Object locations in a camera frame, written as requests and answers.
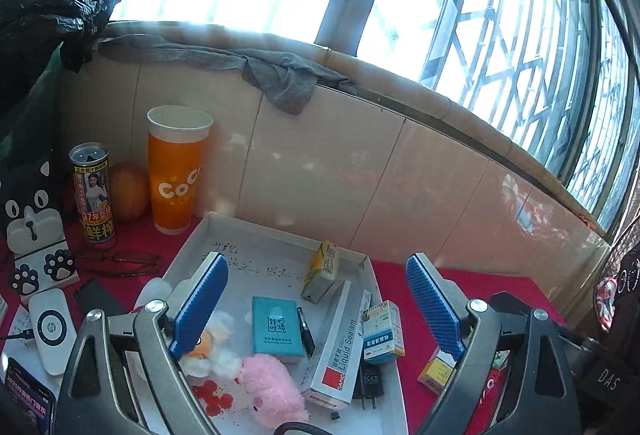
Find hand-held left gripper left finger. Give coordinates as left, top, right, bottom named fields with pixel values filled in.
left=55, top=252, right=231, bottom=435

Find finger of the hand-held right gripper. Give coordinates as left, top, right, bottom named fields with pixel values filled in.
left=489, top=291, right=598, bottom=361

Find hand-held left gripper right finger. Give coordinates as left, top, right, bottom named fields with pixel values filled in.
left=405, top=253, right=583, bottom=435

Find blue white medicine box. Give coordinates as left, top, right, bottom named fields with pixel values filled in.
left=361, top=300, right=406, bottom=363

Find white cardboard tray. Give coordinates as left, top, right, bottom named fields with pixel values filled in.
left=132, top=211, right=408, bottom=435

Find small white printed box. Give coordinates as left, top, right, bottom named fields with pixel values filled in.
left=352, top=287, right=375, bottom=368

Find yellow red small box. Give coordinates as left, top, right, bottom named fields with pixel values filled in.
left=417, top=347, right=458, bottom=396

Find black gel pen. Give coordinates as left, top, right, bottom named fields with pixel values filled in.
left=297, top=306, right=317, bottom=358

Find long white sealant box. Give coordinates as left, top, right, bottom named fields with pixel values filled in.
left=299, top=280, right=373, bottom=406

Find yellow carton box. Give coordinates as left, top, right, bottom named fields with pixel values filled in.
left=301, top=240, right=343, bottom=303

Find white toy figure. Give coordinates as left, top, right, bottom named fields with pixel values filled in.
left=134, top=277, right=242, bottom=378

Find teal tissue pack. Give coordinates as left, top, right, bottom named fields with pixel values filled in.
left=251, top=296, right=307, bottom=363

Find small red ornament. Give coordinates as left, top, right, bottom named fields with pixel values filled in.
left=192, top=380, right=234, bottom=416

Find black charger plug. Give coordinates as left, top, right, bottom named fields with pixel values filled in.
left=352, top=350, right=383, bottom=411

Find black wallet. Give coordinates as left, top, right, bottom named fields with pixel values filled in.
left=73, top=278, right=131, bottom=318

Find pink plush toy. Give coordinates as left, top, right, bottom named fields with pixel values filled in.
left=237, top=354, right=310, bottom=428

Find orange paper cup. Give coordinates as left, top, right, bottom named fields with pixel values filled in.
left=146, top=105, right=215, bottom=236

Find orange fruit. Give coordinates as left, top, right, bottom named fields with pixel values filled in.
left=109, top=162, right=151, bottom=222

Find printed drink can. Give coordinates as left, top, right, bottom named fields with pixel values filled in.
left=69, top=142, right=118, bottom=250

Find white paper note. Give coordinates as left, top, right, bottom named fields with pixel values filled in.
left=0, top=305, right=36, bottom=341

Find smartphone with lit screen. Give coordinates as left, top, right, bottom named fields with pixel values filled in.
left=2, top=357, right=57, bottom=435

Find grey cloth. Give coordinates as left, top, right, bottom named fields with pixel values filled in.
left=97, top=35, right=358, bottom=116

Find window with metal grille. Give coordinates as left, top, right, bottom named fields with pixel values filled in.
left=75, top=0, right=640, bottom=236

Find black plastic bag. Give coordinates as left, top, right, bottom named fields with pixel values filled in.
left=0, top=0, right=128, bottom=116

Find thin frame glasses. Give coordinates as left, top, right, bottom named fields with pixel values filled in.
left=70, top=249, right=162, bottom=278

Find white wireless charger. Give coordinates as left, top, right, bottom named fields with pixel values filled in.
left=27, top=289, right=78, bottom=377

